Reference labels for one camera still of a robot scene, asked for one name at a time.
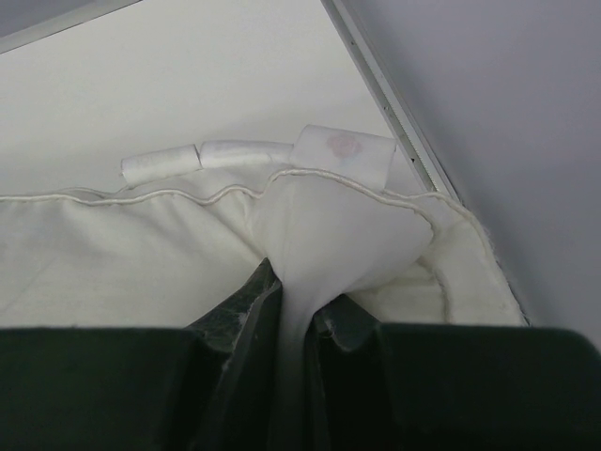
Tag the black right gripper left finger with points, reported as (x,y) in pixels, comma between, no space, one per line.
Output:
(207,386)

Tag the white pillow insert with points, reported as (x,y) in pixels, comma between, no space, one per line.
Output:
(335,214)

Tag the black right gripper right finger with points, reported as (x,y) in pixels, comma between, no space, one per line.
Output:
(373,385)

